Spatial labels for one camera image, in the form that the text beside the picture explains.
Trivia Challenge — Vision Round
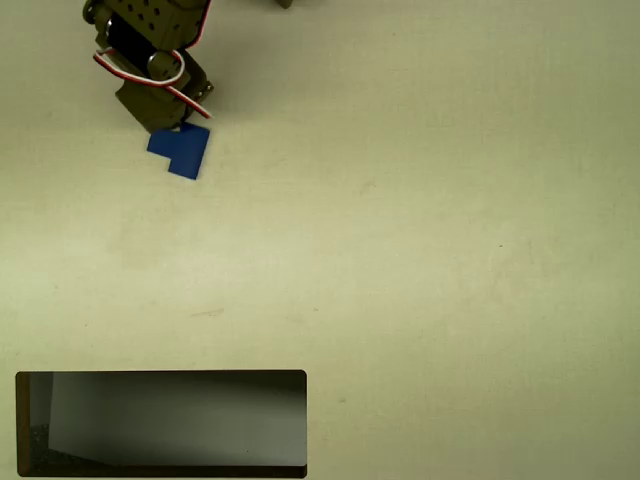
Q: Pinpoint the red white black servo cable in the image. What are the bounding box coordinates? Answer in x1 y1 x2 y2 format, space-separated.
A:
92 0 215 121

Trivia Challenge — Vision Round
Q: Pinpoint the blue T-shaped block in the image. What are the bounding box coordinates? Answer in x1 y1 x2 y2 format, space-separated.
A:
146 123 212 181

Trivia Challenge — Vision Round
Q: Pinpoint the dark rectangular bin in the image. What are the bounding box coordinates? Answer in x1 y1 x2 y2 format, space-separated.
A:
14 369 309 479

